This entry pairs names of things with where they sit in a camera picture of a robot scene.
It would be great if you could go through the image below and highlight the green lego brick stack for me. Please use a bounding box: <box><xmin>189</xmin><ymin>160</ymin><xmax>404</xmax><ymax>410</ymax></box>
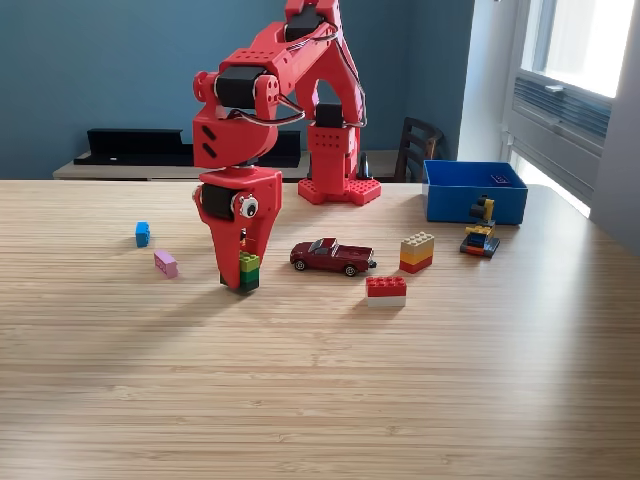
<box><xmin>237</xmin><ymin>250</ymin><xmax>262</xmax><ymax>293</ymax></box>

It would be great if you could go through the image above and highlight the pink lego brick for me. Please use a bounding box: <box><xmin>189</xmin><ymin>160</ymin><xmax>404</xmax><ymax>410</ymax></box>
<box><xmin>153</xmin><ymin>249</ymin><xmax>180</xmax><ymax>280</ymax></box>

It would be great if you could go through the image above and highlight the blue plastic bin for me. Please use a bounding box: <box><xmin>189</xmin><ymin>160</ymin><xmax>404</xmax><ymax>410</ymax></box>
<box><xmin>421</xmin><ymin>159</ymin><xmax>530</xmax><ymax>226</ymax></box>

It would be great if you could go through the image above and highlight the dark red toy car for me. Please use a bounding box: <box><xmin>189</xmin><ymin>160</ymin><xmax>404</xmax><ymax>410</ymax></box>
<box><xmin>289</xmin><ymin>237</ymin><xmax>378</xmax><ymax>278</ymax></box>

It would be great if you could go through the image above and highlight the pale wooden sideboard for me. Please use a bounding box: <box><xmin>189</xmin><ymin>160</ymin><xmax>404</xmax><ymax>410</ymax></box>
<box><xmin>52</xmin><ymin>149</ymin><xmax>401</xmax><ymax>182</ymax></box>

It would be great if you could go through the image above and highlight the red white brick stack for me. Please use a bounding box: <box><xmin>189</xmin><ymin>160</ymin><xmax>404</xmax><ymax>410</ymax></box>
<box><xmin>365</xmin><ymin>275</ymin><xmax>408</xmax><ymax>308</ymax></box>

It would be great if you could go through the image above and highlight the tan orange red brick stack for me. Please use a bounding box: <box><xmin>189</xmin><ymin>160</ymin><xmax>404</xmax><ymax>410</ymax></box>
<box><xmin>398</xmin><ymin>230</ymin><xmax>436</xmax><ymax>275</ymax></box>

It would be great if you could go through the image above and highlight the dark wooden chair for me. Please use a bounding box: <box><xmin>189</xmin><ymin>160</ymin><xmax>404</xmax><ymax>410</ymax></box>
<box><xmin>393</xmin><ymin>117</ymin><xmax>446</xmax><ymax>184</ymax></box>

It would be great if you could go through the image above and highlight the small yellow toy digger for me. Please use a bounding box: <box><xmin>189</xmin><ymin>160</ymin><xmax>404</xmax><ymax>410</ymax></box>
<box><xmin>459</xmin><ymin>194</ymin><xmax>502</xmax><ymax>260</ymax></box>

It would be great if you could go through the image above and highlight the grey vent unit under window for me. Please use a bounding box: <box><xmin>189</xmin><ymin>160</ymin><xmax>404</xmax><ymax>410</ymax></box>
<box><xmin>505</xmin><ymin>69</ymin><xmax>615</xmax><ymax>204</ymax></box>

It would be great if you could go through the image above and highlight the bright window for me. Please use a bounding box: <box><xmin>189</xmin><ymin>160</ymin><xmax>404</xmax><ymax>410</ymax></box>
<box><xmin>519</xmin><ymin>0</ymin><xmax>640</xmax><ymax>99</ymax></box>

